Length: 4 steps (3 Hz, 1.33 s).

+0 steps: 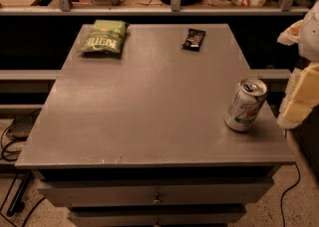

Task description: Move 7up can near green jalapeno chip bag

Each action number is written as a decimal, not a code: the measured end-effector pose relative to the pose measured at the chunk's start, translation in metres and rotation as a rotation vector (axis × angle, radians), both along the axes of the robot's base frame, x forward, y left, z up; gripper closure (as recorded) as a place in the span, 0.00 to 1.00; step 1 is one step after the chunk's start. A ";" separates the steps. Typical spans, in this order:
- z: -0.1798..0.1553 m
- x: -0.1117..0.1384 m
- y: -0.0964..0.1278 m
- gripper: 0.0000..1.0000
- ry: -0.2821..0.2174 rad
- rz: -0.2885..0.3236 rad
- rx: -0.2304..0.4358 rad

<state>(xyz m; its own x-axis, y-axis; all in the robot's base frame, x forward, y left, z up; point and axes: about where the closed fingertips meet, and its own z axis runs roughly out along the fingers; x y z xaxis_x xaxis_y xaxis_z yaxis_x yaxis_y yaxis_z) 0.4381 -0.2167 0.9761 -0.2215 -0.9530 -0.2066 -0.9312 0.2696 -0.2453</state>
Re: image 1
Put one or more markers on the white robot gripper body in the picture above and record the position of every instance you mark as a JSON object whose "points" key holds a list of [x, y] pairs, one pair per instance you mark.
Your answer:
{"points": [[310, 37]]}

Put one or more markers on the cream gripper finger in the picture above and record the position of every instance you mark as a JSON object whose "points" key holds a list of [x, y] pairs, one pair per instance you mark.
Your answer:
{"points": [[301, 96], [291, 35]]}

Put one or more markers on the green jalapeno chip bag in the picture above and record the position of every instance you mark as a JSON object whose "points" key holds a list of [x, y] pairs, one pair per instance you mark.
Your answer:
{"points": [[107, 36]]}

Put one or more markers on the small black snack packet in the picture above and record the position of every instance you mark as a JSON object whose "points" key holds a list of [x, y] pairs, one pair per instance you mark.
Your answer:
{"points": [[193, 39]]}

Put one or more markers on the grey drawer cabinet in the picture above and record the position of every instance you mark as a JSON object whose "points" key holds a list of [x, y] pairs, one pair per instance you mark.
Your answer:
{"points": [[154, 113]]}

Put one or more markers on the upper grey drawer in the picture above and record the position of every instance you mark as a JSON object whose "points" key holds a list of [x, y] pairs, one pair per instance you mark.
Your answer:
{"points": [[153, 193]]}

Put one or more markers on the grey drawer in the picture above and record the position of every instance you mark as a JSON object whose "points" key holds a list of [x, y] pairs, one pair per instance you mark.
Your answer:
{"points": [[166, 217], [153, 193]]}

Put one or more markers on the lower grey drawer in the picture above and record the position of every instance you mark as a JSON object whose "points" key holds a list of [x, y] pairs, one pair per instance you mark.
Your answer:
{"points": [[166, 217]]}

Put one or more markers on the dark power adapter box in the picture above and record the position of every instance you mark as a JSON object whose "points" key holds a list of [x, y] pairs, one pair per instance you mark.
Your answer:
{"points": [[20, 128]]}

